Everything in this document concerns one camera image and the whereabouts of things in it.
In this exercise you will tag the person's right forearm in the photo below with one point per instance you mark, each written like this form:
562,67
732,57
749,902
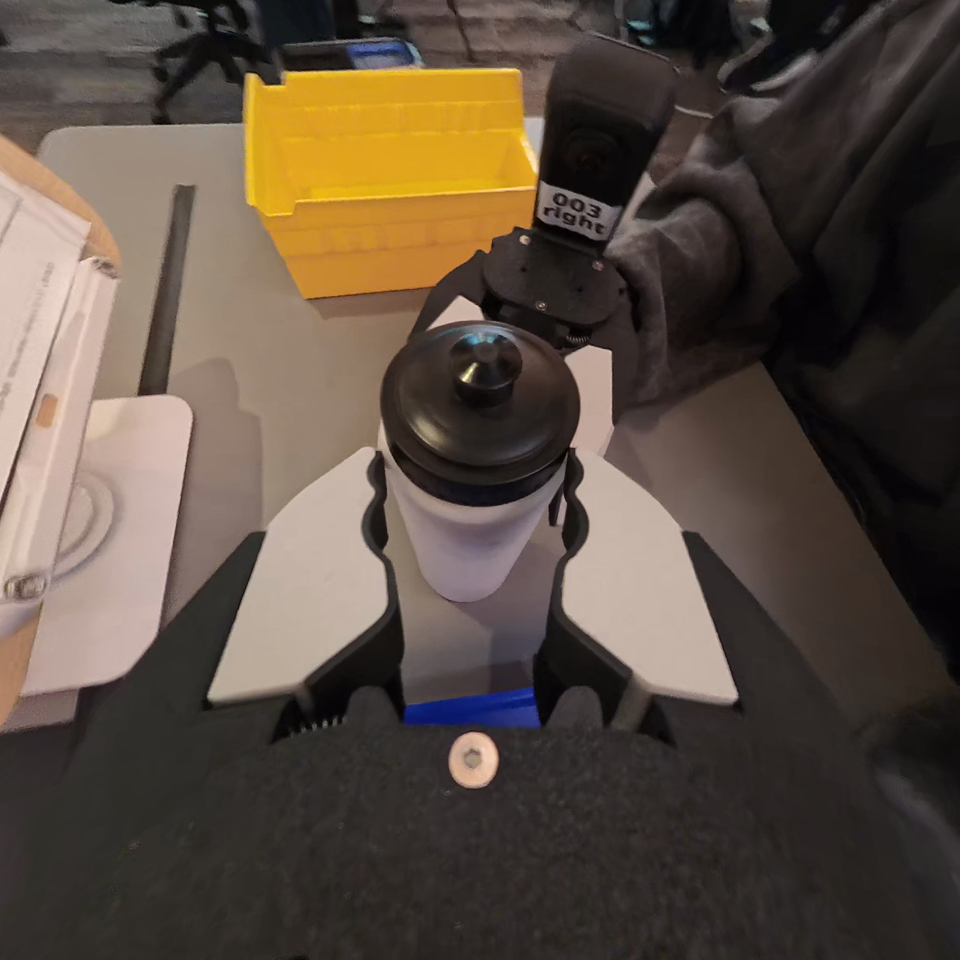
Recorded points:
712,262

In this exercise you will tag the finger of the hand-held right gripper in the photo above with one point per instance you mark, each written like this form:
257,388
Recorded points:
596,405
450,289

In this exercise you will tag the black bottle lid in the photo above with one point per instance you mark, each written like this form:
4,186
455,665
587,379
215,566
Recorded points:
450,420

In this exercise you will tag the black chair base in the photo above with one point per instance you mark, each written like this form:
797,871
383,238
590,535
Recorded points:
217,45

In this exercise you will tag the instruction sheet on stand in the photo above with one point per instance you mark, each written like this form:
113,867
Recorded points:
94,229

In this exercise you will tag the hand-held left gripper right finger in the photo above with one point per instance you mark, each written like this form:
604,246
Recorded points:
645,600

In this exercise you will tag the white plastic bottle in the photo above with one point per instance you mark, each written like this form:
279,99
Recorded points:
465,540

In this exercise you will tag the yellow storage bin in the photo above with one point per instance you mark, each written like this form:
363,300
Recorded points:
360,255

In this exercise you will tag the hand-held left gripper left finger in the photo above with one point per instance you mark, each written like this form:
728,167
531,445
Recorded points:
300,600

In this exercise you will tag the dark device with blue screen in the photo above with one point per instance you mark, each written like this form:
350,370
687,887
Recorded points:
375,54

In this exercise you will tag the printed instruction sheet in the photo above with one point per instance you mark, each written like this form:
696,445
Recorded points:
30,315

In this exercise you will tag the blue storage bin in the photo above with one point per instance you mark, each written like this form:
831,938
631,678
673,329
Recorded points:
472,709

